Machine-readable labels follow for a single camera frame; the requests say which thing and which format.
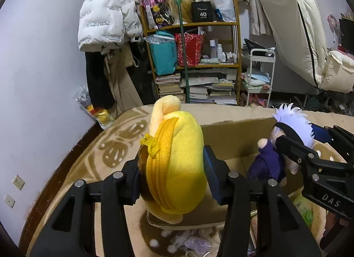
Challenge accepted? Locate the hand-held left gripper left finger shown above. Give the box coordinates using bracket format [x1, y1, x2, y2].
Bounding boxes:
[29, 160, 144, 257]

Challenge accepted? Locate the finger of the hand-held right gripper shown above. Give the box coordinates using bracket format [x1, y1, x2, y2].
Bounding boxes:
[272, 122, 323, 176]
[309, 123, 354, 165]

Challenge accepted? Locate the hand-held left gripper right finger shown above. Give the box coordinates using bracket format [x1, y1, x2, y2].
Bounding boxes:
[203, 145, 321, 257]

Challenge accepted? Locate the white-haired plush doll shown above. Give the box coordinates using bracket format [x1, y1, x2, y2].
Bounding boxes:
[247, 103, 314, 188]

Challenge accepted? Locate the yellow plush zipper pouch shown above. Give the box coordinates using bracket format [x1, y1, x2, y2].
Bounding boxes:
[137, 95, 206, 224]

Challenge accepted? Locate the cardboard box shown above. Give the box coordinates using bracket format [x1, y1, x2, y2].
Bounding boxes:
[146, 117, 332, 257]

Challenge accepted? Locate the cream pillow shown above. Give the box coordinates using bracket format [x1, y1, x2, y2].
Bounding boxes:
[321, 51, 354, 93]

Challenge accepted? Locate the purple pouch in plastic bag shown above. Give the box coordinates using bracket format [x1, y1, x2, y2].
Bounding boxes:
[171, 229, 222, 257]

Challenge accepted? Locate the white trolley cart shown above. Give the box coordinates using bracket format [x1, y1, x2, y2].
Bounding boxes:
[240, 39, 276, 107]

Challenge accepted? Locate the plastic bag with yellow toy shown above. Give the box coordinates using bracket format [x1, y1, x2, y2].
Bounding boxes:
[75, 87, 114, 129]

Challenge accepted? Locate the stack of books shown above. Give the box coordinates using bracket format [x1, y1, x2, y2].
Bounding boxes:
[155, 69, 238, 105]

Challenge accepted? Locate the beige trench coat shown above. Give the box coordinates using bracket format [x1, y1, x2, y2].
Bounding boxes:
[104, 42, 144, 117]

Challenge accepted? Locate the black monitor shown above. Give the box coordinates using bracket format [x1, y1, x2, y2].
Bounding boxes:
[339, 17, 354, 53]

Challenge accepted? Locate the pink fan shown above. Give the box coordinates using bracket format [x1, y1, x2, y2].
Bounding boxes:
[327, 14, 342, 50]

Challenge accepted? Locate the black coat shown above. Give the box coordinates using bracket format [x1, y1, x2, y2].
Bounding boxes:
[84, 49, 115, 109]

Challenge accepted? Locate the cream mattress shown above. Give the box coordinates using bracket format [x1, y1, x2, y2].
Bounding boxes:
[254, 0, 336, 89]

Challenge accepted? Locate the group of white bottles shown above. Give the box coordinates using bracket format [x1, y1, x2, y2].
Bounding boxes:
[209, 39, 238, 64]

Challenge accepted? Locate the green pole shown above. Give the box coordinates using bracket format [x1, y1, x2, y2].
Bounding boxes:
[177, 0, 191, 104]

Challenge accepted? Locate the red patterned bag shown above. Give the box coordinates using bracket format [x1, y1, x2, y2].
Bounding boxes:
[174, 32, 205, 67]

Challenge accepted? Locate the teal bag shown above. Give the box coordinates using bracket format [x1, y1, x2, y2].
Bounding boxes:
[146, 31, 178, 76]

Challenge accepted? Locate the white plastic bag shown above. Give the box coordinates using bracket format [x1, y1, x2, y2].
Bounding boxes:
[207, 0, 236, 23]

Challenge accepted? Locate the black box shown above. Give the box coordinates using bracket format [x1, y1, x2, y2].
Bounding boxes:
[191, 1, 213, 23]

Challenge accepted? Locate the blonde wig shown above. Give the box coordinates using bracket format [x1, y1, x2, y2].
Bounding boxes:
[166, 0, 192, 25]

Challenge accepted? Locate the white puffer jacket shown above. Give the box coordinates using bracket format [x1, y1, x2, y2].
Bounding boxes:
[77, 0, 143, 52]

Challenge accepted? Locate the dark printed cloth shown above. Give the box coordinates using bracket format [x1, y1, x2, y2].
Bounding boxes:
[141, 0, 169, 29]

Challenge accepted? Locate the yellow frame shelf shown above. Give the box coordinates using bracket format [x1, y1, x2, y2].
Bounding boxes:
[140, 0, 242, 106]

